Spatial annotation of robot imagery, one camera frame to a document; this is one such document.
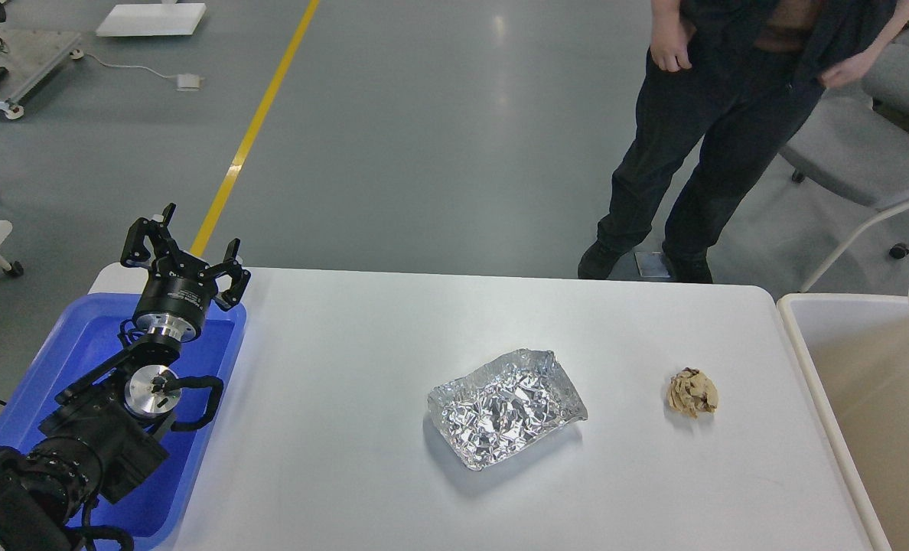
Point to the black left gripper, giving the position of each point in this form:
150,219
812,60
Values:
175,300

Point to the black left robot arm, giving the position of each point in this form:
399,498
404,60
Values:
104,439

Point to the person's right hand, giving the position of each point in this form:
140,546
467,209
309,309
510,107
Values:
669,39

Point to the person's left hand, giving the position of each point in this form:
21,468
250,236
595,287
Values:
850,70

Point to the blue plastic bin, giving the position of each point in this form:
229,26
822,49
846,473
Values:
88,334

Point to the white flat board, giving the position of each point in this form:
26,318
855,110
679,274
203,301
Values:
163,18

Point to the wheeled metal cart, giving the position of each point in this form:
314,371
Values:
28,56

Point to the crumpled aluminium foil tray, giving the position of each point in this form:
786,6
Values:
504,407

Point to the grey floor pedal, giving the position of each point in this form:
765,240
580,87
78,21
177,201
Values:
652,265

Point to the crumpled brown paper ball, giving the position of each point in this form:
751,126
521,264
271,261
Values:
690,392

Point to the person in dark clothes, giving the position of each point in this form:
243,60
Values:
752,85

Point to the beige plastic bin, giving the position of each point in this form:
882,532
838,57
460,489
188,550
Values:
854,353

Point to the grey office chair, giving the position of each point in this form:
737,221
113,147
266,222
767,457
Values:
853,151

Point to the white power adapter with cable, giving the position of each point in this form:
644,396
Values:
182,82

